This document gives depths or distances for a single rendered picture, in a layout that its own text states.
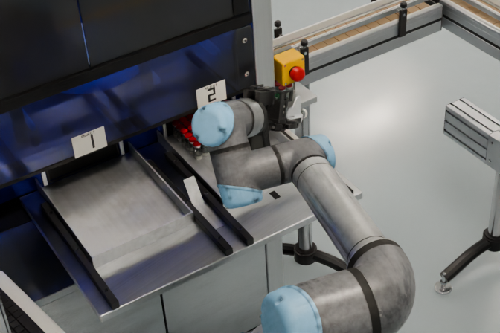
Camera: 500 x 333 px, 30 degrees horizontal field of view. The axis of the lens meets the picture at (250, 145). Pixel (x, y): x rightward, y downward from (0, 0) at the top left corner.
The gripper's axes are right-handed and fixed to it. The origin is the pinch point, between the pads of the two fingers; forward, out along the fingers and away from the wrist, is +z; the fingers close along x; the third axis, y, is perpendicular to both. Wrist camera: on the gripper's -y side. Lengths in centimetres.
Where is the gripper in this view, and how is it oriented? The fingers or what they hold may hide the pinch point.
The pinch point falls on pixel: (292, 117)
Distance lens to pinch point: 195.8
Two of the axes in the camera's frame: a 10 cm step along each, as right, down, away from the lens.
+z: 4.7, -1.2, 8.7
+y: 1.1, -9.7, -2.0
